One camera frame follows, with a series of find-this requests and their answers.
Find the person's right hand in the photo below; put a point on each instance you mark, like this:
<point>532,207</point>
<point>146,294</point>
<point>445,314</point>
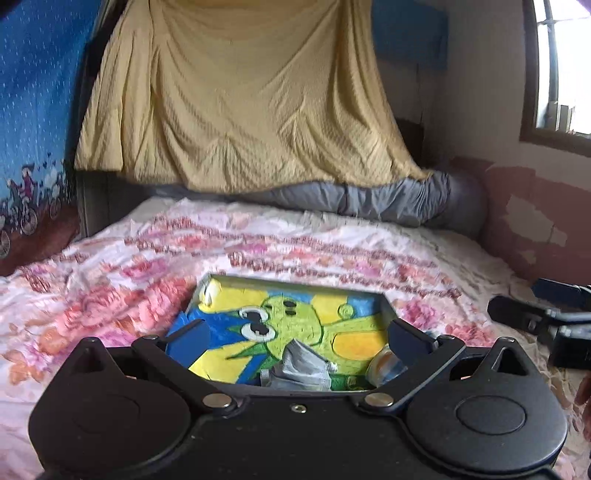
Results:
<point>584,401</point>

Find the dark bed headboard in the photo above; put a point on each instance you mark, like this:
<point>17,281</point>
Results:
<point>101,203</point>

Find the blue wall panel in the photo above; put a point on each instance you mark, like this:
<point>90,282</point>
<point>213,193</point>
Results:
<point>411,32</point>

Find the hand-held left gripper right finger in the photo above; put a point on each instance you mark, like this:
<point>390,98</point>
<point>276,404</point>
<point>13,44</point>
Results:
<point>406,342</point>

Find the grey duvet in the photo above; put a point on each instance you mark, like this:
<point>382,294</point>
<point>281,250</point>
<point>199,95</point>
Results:
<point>392,201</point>

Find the grey sock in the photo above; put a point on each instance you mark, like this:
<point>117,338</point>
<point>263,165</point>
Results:
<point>300,369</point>

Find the blue printed wall cloth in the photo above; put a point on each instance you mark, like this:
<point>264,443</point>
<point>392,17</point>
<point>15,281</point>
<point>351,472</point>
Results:
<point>37,115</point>

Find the cartoon print storage box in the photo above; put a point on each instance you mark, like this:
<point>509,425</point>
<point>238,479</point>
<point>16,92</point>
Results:
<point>323,323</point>

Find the pink floral bedsheet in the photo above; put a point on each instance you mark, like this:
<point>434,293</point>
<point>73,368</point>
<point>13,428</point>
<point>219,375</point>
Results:
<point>115,277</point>

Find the dark wooden furniture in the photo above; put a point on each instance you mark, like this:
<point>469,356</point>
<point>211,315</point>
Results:
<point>411,138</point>

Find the window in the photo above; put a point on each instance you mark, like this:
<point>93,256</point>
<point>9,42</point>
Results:
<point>565,69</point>

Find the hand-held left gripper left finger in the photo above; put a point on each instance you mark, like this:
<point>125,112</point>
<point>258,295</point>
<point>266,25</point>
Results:
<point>187,342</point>

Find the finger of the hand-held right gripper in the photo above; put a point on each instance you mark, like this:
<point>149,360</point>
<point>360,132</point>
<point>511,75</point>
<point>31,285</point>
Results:
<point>517,311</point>
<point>561,290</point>

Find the yellow hanging blanket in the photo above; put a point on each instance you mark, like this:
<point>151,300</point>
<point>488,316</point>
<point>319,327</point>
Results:
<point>240,97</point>

